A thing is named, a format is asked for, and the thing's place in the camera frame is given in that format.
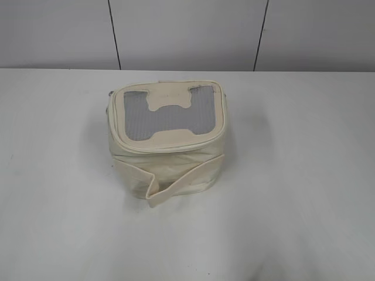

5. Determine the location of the cream zippered bag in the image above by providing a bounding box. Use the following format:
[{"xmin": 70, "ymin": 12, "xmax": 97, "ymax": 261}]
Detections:
[{"xmin": 106, "ymin": 81, "xmax": 227, "ymax": 207}]

